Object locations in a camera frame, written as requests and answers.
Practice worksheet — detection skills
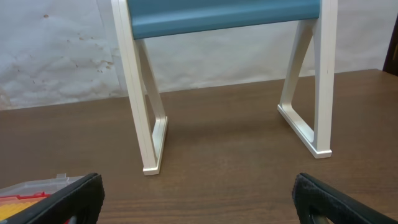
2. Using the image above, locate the red and yellow tip box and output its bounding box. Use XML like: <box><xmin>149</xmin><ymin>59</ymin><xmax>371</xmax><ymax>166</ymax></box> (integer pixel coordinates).
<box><xmin>0</xmin><ymin>173</ymin><xmax>85</xmax><ymax>224</ymax></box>

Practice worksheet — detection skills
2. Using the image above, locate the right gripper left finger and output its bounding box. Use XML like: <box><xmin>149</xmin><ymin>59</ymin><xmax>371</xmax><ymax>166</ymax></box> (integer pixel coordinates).
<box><xmin>0</xmin><ymin>172</ymin><xmax>106</xmax><ymax>224</ymax></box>

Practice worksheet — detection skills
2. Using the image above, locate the white and blue stand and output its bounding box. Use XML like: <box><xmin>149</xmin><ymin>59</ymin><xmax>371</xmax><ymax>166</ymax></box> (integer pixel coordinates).
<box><xmin>110</xmin><ymin>0</ymin><xmax>339</xmax><ymax>177</ymax></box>

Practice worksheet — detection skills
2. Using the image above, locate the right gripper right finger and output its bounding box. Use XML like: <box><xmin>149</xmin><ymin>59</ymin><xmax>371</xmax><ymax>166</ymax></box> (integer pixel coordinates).
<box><xmin>291</xmin><ymin>172</ymin><xmax>398</xmax><ymax>224</ymax></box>

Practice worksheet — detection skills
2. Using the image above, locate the dark brown wooden panel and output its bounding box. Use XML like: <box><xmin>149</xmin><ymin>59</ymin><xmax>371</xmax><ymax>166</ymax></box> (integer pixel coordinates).
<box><xmin>382</xmin><ymin>14</ymin><xmax>398</xmax><ymax>77</ymax></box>

